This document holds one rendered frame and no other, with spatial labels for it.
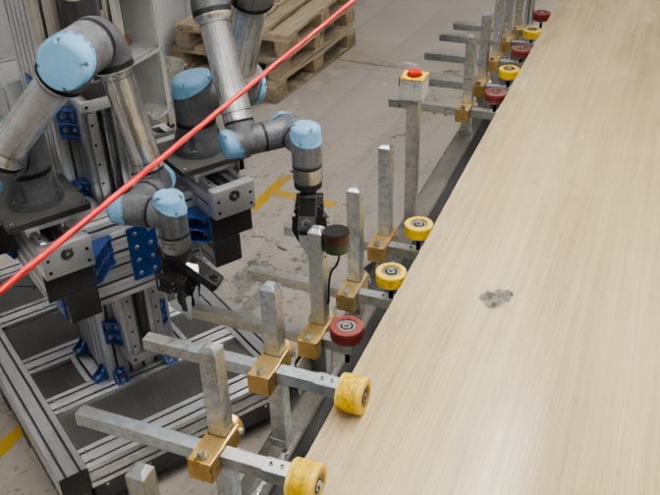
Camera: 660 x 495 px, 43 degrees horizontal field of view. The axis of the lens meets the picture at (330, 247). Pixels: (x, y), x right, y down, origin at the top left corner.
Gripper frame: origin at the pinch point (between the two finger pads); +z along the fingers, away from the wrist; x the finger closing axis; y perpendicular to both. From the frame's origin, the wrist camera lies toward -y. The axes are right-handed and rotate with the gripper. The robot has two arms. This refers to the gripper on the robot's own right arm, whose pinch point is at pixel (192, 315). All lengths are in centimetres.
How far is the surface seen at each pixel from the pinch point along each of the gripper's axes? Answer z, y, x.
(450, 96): 83, 21, -351
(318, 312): -8.1, -34.2, -2.2
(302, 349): -2.1, -32.9, 5.0
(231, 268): 83, 64, -129
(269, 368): -14.5, -35.2, 26.9
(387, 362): -8, -55, 9
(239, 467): -12, -40, 52
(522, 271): -7, -77, -37
